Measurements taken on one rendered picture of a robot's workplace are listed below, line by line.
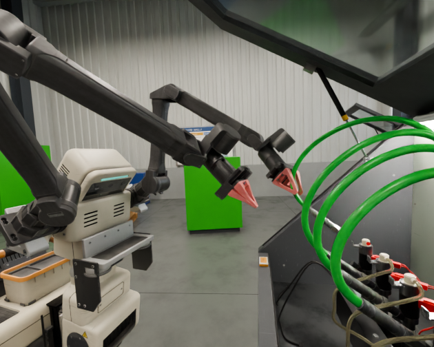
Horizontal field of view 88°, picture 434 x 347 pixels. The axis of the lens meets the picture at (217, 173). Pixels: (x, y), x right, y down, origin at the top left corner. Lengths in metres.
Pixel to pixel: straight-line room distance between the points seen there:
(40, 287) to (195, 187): 2.91
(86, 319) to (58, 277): 0.32
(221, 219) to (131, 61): 5.96
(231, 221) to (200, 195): 0.69
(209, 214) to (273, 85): 4.74
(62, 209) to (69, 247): 0.31
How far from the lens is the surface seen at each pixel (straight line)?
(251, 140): 0.79
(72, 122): 8.81
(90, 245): 0.86
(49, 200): 0.65
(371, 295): 0.52
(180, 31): 8.09
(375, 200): 0.37
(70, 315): 1.02
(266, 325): 0.64
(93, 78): 0.49
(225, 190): 0.58
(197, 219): 3.90
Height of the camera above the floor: 1.35
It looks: 5 degrees down
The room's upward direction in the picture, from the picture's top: 2 degrees counter-clockwise
